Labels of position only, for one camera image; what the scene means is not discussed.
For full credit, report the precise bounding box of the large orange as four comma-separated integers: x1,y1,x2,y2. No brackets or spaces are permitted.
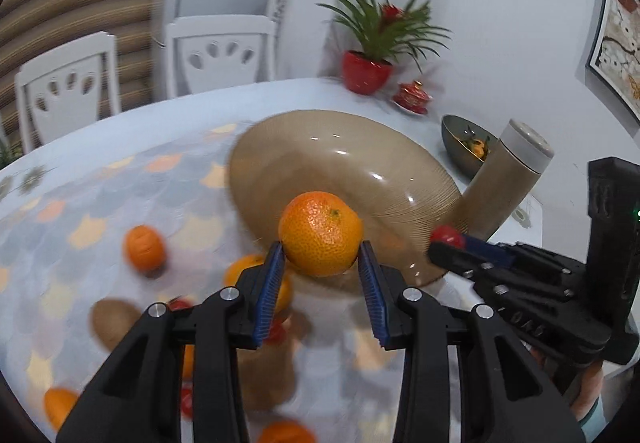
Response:
223,253,295,315

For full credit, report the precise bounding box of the small floor plant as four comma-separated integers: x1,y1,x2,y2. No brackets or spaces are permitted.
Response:
0,141,23,169

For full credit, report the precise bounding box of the red tomato bottom centre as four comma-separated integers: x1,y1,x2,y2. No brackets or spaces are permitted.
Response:
180,383,193,420

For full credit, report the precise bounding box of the white chair left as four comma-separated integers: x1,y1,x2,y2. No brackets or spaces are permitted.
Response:
14,32,122,154

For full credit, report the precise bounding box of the large brown kiwi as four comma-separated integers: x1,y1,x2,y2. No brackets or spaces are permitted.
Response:
90,298,141,352

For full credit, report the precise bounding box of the white chair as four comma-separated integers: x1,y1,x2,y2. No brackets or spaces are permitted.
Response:
164,14,277,99
14,32,122,154

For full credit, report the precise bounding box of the red lidded tea cup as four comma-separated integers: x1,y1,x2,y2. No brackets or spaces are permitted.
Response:
392,80,433,116

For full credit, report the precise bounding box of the right hand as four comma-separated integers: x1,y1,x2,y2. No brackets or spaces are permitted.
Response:
529,347,604,421

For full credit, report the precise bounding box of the red potted green plant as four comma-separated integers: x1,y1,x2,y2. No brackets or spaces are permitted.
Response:
319,0,451,96

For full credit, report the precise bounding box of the grey bowl with mandarins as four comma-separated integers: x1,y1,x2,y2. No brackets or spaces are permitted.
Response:
440,115,498,180

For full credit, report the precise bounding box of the mandarin with stem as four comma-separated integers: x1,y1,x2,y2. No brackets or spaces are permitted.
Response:
122,224,167,274

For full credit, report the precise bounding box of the framed wall picture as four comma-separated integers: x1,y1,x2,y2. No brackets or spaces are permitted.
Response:
589,0,639,119

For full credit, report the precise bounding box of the red tomato middle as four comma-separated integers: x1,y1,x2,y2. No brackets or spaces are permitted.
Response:
265,319,288,345

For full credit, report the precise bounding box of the white chair right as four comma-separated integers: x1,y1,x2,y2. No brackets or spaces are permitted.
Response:
164,14,277,99

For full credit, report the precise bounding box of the small mandarin centre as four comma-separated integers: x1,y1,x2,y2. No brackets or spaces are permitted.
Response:
182,345,194,381

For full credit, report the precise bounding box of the red tomato upper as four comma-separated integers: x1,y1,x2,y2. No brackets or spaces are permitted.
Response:
168,298,193,311

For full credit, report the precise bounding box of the red cherry tomato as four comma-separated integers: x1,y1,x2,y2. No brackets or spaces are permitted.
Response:
430,224,466,249

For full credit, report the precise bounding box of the striped window blind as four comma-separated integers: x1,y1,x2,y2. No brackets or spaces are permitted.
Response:
1,0,155,145

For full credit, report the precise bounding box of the tall beige lidded canister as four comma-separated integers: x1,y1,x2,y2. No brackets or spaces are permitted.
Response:
460,119,554,241

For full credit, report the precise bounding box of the brown ribbed glass bowl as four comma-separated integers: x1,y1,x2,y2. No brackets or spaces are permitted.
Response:
228,111,466,287

